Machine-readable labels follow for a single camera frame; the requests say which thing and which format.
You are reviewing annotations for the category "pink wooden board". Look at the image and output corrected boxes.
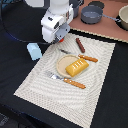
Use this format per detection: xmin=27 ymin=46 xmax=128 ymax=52
xmin=70 ymin=0 xmax=128 ymax=43

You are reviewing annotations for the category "grey saucepan with handle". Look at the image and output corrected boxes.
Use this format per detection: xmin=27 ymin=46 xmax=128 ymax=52
xmin=81 ymin=6 xmax=120 ymax=24

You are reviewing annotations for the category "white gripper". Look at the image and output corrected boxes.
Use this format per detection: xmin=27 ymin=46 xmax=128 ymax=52
xmin=41 ymin=7 xmax=73 ymax=43

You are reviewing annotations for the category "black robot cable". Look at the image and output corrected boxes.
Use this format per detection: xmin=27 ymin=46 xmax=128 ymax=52
xmin=0 ymin=6 xmax=51 ymax=46

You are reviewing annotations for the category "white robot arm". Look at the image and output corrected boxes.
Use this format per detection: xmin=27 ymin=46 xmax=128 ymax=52
xmin=25 ymin=0 xmax=74 ymax=43

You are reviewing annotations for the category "round wooden plate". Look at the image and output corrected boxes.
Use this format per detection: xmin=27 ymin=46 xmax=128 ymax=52
xmin=56 ymin=55 xmax=80 ymax=78

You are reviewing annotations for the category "white woven placemat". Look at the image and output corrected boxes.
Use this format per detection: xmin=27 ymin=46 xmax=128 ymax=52
xmin=14 ymin=33 xmax=115 ymax=128

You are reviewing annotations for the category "grey pot with handles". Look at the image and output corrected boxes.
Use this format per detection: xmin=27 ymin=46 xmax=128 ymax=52
xmin=70 ymin=0 xmax=84 ymax=18

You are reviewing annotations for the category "knife with wooden handle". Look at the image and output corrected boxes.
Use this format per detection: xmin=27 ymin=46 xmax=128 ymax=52
xmin=58 ymin=49 xmax=98 ymax=63

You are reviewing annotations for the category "fork with wooden handle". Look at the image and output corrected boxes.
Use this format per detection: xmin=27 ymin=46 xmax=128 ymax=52
xmin=45 ymin=71 xmax=86 ymax=89

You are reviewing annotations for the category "light blue toy carton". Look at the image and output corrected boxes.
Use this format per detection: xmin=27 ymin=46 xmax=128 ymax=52
xmin=27 ymin=43 xmax=42 ymax=60

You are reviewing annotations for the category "beige bowl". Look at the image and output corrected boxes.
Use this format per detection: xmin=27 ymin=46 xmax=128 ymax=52
xmin=119 ymin=5 xmax=128 ymax=30

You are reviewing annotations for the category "yellow toy bread loaf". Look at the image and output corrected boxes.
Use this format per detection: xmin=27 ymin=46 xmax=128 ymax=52
xmin=65 ymin=58 xmax=89 ymax=77

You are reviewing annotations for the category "brown wooden stick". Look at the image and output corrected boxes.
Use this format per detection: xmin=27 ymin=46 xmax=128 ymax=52
xmin=76 ymin=38 xmax=85 ymax=53

